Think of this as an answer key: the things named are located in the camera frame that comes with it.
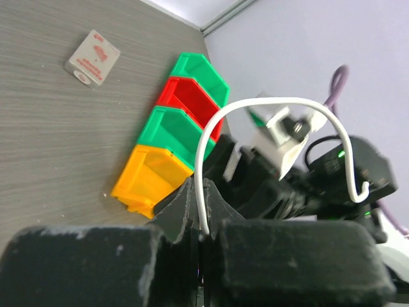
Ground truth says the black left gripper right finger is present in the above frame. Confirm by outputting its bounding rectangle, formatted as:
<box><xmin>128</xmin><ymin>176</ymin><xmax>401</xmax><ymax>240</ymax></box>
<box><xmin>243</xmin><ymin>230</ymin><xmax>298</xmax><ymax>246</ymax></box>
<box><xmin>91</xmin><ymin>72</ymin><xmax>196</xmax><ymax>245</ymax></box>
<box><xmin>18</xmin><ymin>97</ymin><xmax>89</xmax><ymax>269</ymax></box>
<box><xmin>203</xmin><ymin>179</ymin><xmax>396</xmax><ymax>306</ymax></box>

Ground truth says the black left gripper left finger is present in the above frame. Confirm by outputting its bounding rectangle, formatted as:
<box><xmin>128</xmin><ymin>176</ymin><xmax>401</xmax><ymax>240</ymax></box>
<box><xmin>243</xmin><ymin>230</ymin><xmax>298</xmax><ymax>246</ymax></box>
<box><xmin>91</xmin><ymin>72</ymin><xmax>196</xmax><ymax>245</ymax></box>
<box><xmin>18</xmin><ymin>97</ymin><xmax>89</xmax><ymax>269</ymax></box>
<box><xmin>1</xmin><ymin>179</ymin><xmax>198</xmax><ymax>306</ymax></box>

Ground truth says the white cable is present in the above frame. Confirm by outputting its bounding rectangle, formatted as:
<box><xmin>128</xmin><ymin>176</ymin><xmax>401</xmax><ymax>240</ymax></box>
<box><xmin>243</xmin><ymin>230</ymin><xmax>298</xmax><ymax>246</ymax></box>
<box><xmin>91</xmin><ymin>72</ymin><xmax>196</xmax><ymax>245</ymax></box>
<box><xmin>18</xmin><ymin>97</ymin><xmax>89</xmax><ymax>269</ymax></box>
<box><xmin>194</xmin><ymin>97</ymin><xmax>371</xmax><ymax>237</ymax></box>

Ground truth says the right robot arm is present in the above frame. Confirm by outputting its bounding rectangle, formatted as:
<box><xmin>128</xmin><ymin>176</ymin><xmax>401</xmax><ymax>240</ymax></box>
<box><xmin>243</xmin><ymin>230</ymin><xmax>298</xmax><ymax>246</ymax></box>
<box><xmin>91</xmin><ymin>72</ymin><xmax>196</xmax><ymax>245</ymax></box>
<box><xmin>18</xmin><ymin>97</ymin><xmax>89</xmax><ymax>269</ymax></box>
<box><xmin>203</xmin><ymin>134</ymin><xmax>397</xmax><ymax>244</ymax></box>

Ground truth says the yellow plastic bin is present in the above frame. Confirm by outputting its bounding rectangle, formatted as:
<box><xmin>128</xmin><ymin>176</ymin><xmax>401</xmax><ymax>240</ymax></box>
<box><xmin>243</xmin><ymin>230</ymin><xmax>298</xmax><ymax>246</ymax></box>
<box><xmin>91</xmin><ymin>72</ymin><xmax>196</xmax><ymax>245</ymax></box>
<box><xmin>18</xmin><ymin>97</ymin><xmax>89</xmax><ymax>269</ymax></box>
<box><xmin>111</xmin><ymin>145</ymin><xmax>193</xmax><ymax>219</ymax></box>

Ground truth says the near green plastic bin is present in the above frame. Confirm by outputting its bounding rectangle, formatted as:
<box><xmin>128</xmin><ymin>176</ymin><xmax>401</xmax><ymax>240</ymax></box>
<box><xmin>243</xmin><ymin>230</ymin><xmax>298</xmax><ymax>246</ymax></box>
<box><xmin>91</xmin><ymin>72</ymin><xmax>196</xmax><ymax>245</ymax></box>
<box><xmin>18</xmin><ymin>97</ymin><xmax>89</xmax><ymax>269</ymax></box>
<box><xmin>137</xmin><ymin>106</ymin><xmax>203</xmax><ymax>170</ymax></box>

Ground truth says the green plastic bin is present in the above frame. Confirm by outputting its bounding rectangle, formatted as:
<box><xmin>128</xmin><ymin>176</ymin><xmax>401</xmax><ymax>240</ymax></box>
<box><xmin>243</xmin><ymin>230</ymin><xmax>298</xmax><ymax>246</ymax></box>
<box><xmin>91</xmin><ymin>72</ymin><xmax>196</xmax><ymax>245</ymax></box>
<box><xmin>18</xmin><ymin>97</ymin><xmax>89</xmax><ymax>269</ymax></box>
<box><xmin>137</xmin><ymin>106</ymin><xmax>203</xmax><ymax>170</ymax></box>
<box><xmin>169</xmin><ymin>52</ymin><xmax>230</xmax><ymax>108</ymax></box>

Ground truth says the red plastic bin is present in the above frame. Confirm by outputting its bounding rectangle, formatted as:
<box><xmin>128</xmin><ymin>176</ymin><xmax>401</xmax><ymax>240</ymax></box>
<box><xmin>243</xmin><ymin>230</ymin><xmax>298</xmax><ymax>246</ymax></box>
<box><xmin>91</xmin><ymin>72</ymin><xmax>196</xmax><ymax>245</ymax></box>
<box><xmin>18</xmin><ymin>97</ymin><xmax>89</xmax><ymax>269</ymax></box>
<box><xmin>155</xmin><ymin>76</ymin><xmax>220</xmax><ymax>129</ymax></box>

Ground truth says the far green plastic bin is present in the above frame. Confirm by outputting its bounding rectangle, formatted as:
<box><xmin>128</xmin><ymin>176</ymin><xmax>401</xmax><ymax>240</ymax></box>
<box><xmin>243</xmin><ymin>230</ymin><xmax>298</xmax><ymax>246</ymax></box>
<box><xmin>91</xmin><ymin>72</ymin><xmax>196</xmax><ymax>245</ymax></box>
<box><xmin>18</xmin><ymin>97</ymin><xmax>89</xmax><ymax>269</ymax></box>
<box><xmin>169</xmin><ymin>52</ymin><xmax>230</xmax><ymax>108</ymax></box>

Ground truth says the grey card box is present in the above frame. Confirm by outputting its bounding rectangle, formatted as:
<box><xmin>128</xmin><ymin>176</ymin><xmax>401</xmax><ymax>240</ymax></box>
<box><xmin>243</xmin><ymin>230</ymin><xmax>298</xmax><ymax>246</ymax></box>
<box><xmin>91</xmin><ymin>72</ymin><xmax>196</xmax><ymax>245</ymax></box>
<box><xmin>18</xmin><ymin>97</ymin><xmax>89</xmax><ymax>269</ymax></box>
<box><xmin>64</xmin><ymin>29</ymin><xmax>121</xmax><ymax>90</ymax></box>

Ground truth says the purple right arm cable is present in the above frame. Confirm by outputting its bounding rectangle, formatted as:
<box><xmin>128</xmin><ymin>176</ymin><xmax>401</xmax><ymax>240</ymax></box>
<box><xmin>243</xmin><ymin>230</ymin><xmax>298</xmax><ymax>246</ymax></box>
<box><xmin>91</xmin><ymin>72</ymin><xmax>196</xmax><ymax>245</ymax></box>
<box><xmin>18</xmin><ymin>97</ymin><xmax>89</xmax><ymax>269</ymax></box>
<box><xmin>322</xmin><ymin>65</ymin><xmax>409</xmax><ymax>239</ymax></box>

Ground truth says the aluminium frame post right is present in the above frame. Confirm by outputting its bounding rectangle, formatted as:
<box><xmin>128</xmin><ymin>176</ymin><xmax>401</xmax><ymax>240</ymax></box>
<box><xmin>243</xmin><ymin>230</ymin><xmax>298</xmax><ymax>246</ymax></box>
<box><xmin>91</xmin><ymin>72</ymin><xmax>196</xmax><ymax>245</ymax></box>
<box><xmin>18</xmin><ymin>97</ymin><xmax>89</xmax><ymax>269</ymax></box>
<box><xmin>200</xmin><ymin>0</ymin><xmax>258</xmax><ymax>38</ymax></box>

